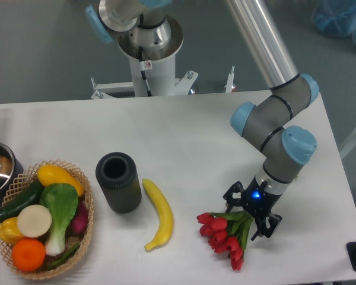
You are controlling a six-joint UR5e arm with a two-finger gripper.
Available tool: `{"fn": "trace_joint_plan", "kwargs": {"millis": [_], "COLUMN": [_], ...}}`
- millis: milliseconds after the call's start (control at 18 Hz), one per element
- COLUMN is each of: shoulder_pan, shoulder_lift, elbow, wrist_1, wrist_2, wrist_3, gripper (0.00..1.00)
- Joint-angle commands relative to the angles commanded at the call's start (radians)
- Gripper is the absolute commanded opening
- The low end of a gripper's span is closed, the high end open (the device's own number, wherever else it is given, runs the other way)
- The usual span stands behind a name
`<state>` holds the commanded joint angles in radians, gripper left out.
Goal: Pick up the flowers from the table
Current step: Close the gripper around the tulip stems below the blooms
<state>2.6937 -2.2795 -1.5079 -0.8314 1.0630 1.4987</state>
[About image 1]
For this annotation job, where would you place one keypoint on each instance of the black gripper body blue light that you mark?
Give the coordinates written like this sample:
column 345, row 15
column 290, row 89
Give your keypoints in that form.
column 256, row 201

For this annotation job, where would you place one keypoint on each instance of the red tulip bouquet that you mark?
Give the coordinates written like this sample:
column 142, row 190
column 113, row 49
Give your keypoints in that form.
column 227, row 233

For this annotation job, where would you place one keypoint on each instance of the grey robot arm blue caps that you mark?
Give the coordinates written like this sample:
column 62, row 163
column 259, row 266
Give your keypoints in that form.
column 265, row 126

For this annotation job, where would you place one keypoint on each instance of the yellow banana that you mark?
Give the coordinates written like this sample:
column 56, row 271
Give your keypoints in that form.
column 165, row 215

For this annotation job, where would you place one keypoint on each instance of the dark grey ribbed vase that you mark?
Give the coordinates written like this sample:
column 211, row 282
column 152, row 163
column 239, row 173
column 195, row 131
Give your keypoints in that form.
column 117, row 176

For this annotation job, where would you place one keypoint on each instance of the green bok choy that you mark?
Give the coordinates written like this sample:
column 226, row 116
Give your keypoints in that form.
column 61, row 199

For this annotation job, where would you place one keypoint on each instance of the yellow squash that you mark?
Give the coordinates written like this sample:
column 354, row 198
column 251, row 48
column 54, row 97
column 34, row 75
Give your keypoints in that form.
column 49, row 174

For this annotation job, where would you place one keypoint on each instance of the green bean pod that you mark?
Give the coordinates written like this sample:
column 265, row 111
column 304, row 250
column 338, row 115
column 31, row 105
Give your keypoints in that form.
column 62, row 259

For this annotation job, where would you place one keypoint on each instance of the blue plastic bag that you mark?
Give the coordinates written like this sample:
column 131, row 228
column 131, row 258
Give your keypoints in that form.
column 335, row 19

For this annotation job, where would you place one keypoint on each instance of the cream round slice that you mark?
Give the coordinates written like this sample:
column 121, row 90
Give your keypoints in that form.
column 34, row 221

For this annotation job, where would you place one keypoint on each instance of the dark green cucumber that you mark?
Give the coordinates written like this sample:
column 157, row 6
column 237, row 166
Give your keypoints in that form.
column 30, row 196

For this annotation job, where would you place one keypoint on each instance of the orange fruit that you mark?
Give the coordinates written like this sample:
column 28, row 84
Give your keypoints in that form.
column 28, row 254

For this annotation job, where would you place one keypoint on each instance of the woven wicker basket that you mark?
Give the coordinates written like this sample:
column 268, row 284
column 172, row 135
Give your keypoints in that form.
column 78, row 241

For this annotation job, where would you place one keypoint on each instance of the yellow bell pepper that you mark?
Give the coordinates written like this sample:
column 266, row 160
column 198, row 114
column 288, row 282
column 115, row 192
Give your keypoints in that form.
column 9, row 231

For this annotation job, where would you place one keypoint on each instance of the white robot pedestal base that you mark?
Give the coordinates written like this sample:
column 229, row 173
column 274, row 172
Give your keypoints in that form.
column 152, row 60

